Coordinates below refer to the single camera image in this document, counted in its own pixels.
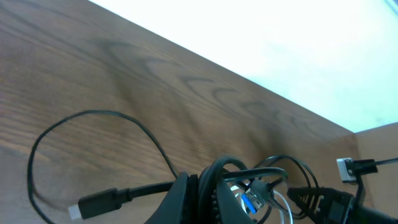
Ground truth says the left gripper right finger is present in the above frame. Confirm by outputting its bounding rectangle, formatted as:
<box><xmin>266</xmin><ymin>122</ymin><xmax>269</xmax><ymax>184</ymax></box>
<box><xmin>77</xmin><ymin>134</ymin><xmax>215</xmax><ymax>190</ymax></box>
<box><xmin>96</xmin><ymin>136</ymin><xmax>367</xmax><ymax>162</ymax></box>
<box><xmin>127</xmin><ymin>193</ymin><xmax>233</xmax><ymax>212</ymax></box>
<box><xmin>212</xmin><ymin>179</ymin><xmax>255</xmax><ymax>224</ymax></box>

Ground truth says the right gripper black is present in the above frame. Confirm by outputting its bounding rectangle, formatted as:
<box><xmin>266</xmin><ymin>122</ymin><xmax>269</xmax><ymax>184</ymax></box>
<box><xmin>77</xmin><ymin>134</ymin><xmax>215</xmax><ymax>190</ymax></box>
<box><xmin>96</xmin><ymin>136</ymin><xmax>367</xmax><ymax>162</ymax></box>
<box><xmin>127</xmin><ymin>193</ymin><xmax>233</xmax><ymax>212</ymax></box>
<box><xmin>287</xmin><ymin>187</ymin><xmax>397</xmax><ymax>224</ymax></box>

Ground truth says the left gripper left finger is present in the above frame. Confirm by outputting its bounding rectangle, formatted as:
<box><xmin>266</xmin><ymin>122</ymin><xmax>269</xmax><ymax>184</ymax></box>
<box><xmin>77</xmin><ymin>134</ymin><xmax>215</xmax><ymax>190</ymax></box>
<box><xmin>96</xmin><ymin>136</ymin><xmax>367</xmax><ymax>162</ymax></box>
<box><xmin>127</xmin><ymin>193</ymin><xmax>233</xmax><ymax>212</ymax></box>
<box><xmin>145</xmin><ymin>172</ymin><xmax>198</xmax><ymax>224</ymax></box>

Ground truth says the black usb cable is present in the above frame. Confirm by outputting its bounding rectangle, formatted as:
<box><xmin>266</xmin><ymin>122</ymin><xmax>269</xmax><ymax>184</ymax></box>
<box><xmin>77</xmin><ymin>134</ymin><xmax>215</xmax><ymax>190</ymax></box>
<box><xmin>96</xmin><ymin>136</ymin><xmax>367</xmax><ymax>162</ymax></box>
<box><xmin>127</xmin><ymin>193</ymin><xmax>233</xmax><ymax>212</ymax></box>
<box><xmin>67</xmin><ymin>156</ymin><xmax>289</xmax><ymax>224</ymax></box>

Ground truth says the right camera cable black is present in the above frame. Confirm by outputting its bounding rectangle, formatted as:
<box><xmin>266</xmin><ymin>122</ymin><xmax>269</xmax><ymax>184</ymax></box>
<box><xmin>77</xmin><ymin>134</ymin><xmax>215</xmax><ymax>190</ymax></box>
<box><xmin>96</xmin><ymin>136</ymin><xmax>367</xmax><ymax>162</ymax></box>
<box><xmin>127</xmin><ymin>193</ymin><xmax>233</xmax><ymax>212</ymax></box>
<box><xmin>353</xmin><ymin>158</ymin><xmax>397</xmax><ymax>204</ymax></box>

